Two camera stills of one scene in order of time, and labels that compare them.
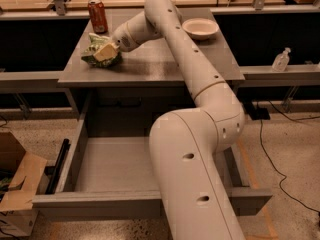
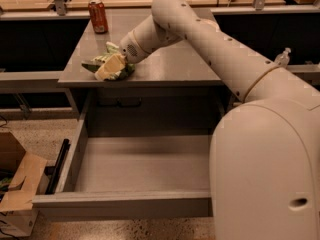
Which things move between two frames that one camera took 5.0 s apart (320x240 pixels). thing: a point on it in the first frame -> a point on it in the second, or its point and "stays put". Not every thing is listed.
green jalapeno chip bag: (96, 42) -> (111, 49)
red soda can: (98, 16) stays put
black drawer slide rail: (53, 171) stays put
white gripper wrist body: (122, 39) -> (129, 48)
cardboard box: (21, 176) stays put
